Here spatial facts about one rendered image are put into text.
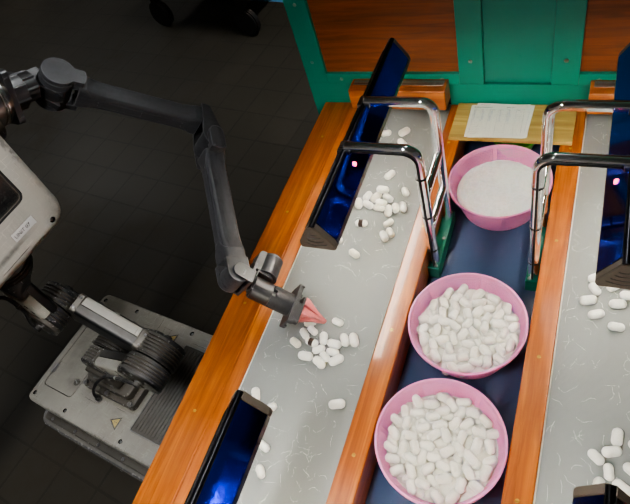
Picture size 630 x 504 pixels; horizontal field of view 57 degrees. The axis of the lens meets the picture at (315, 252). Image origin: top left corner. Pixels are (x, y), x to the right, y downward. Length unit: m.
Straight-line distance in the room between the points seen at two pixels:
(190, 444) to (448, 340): 0.64
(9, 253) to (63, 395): 0.78
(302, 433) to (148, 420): 0.64
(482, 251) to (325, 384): 0.55
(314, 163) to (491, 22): 0.62
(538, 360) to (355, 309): 0.44
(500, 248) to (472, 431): 0.53
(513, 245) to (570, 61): 0.51
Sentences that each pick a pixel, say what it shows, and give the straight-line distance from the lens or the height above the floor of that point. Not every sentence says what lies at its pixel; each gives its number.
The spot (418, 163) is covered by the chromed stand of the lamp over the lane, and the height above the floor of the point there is 1.08.
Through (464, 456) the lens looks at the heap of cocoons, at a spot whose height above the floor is 0.74.
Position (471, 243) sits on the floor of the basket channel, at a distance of 1.62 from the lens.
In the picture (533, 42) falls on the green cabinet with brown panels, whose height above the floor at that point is 0.97.
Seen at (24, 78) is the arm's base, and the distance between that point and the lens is 1.49.
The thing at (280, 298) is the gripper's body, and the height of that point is 0.86.
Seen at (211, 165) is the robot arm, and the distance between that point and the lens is 1.50.
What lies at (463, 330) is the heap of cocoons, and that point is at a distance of 1.39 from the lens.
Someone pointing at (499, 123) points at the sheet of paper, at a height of 0.78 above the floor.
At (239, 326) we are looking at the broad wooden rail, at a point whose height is 0.76.
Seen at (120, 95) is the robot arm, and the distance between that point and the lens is 1.54.
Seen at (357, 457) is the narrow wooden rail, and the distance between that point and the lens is 1.28.
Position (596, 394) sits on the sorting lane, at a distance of 1.34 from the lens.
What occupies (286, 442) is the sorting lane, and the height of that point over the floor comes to 0.74.
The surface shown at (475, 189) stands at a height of 0.73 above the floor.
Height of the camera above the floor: 1.96
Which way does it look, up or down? 50 degrees down
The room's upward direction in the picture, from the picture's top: 23 degrees counter-clockwise
